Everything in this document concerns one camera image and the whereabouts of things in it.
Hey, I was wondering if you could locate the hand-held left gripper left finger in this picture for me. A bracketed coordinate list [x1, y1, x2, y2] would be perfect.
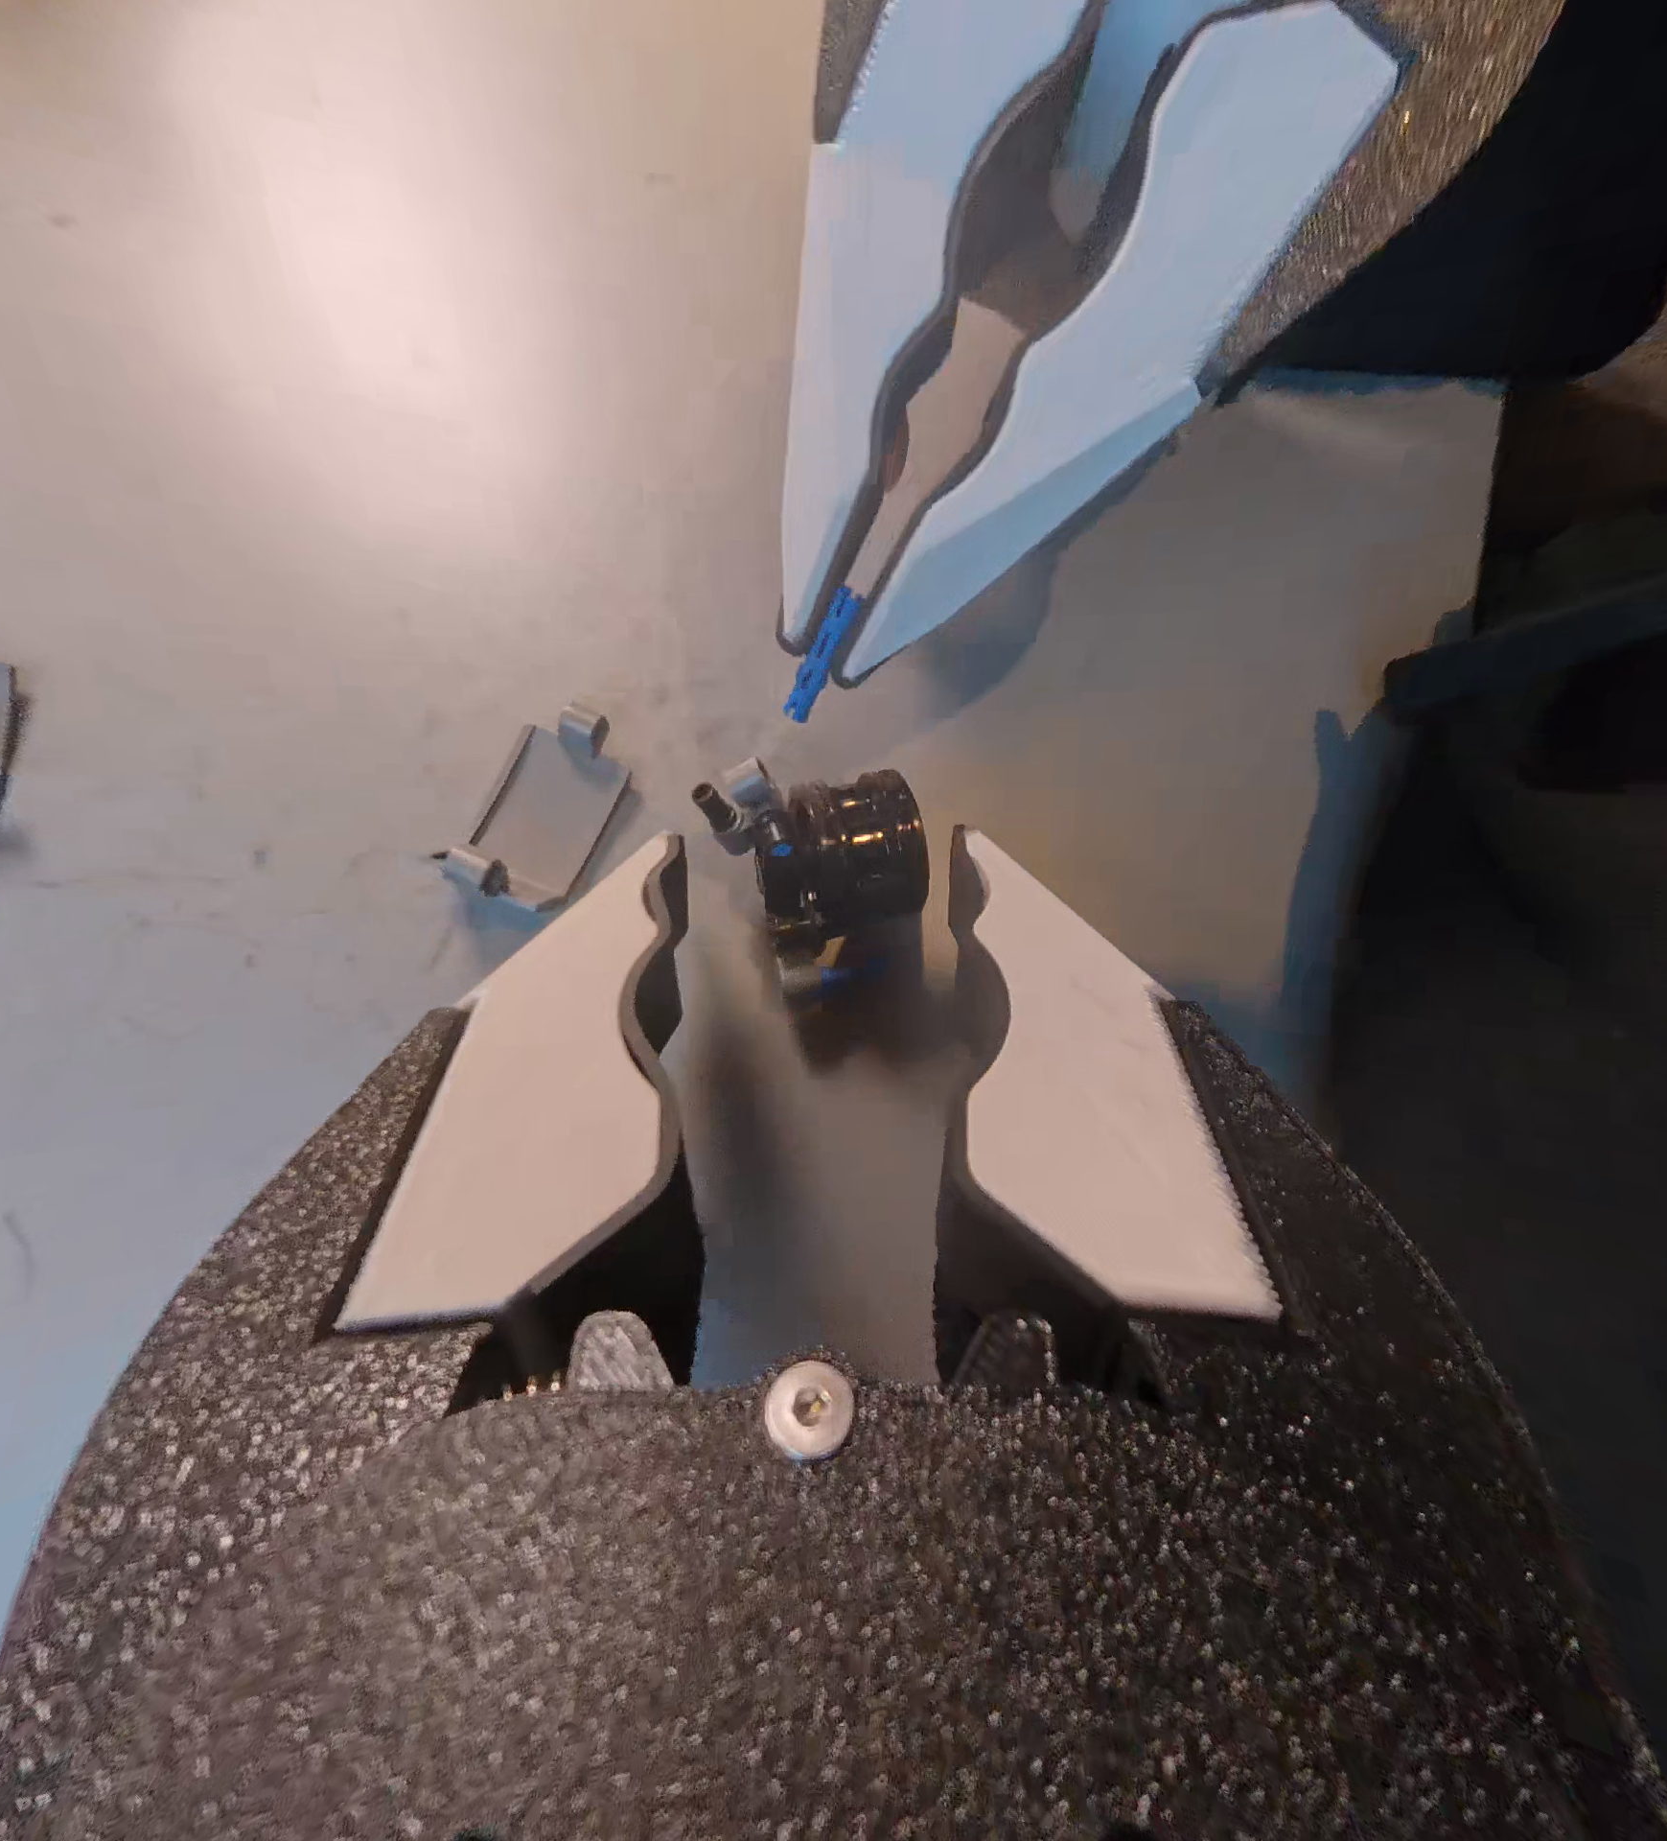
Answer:
[333, 831, 692, 1394]

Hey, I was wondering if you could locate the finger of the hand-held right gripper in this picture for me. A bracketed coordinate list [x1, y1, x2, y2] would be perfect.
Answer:
[777, 0, 1113, 652]
[838, 0, 1401, 691]

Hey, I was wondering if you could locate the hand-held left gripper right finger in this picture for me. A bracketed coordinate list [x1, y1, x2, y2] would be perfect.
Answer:
[946, 827, 1286, 1390]

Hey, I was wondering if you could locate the grey hinged panel piece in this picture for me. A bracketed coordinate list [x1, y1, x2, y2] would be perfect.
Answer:
[435, 704, 633, 913]

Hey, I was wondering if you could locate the black wheel brick assembly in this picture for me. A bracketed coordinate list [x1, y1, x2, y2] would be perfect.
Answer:
[690, 760, 934, 1040]

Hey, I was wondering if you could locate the grey desk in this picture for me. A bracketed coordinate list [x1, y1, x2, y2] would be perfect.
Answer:
[0, 0, 1512, 1772]

